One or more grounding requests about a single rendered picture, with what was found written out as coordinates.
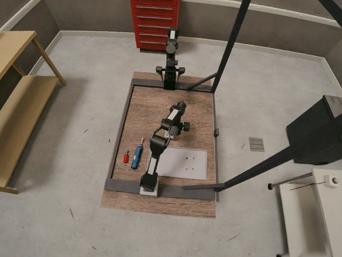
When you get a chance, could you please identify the blue cylinder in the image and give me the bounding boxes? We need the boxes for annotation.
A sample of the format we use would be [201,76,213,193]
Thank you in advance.
[131,144,142,169]

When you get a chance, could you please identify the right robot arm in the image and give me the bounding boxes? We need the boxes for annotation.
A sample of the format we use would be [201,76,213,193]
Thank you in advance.
[165,27,179,79]

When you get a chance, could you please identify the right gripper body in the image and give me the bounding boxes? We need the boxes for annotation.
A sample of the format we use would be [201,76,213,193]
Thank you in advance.
[156,58,185,73]

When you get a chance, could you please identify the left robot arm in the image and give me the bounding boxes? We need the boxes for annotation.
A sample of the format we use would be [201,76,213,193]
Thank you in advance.
[139,101,186,192]

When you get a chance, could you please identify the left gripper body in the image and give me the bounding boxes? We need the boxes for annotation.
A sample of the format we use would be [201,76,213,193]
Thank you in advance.
[173,122,190,132]

